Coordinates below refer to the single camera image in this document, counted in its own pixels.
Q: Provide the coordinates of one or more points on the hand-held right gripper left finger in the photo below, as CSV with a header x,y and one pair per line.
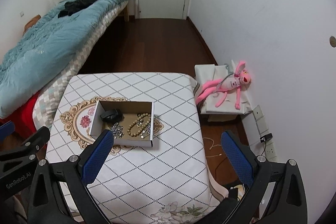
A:
x,y
97,158

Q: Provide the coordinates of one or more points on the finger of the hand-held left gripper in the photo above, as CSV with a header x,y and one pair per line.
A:
x,y
6,130
36,137

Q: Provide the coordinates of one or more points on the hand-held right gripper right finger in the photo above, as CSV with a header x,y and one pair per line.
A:
x,y
236,155

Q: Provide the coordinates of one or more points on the white cardboard box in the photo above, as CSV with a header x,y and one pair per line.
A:
x,y
123,141

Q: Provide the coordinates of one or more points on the black smart band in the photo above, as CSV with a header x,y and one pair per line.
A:
x,y
110,116

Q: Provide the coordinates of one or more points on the red blanket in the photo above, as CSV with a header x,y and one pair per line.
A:
x,y
26,113

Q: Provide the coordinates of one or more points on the black charger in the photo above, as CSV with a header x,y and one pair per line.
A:
x,y
265,137

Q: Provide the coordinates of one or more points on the beige undercloth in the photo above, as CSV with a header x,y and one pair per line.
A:
x,y
218,190

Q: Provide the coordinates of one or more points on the white cloth covered box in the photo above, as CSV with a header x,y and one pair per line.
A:
x,y
223,108

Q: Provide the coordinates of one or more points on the white diamond pattern tablecloth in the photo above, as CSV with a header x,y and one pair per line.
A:
x,y
157,161

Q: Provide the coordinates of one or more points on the pink plush toy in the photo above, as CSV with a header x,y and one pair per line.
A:
x,y
231,83

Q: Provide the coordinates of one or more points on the light blue duvet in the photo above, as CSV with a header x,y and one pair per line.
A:
x,y
52,43

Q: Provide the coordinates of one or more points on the brown pillow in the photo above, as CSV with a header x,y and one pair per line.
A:
x,y
31,23

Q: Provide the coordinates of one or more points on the black clothes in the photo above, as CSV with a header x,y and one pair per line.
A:
x,y
78,3

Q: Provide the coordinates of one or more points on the wooden bed leg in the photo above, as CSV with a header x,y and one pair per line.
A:
x,y
126,12

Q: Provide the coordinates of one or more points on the white wall socket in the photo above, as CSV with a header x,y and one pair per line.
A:
x,y
270,151

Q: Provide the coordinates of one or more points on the white wall plate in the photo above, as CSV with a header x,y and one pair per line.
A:
x,y
258,112
262,125

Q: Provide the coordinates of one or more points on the round brown wall cap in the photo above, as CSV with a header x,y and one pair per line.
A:
x,y
332,41

